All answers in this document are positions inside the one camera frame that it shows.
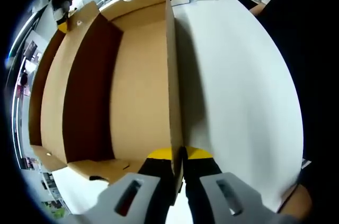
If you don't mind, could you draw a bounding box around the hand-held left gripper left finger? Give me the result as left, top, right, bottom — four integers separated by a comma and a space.
63, 147, 175, 224

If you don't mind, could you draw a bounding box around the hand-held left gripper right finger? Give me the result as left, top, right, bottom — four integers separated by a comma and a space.
183, 146, 295, 224

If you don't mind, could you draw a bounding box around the brown cardboard shoe box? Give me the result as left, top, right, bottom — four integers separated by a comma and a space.
28, 0, 186, 206

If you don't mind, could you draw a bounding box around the small dark hanging monitor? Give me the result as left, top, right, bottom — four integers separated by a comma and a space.
23, 40, 38, 58

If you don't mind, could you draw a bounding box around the green potted plant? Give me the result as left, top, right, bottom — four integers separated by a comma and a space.
41, 200, 67, 219

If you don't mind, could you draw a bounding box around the white ceiling light strip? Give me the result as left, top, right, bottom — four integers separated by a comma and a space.
10, 9, 46, 166

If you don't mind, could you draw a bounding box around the person's black clothing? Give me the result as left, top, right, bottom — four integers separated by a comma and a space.
254, 0, 339, 203

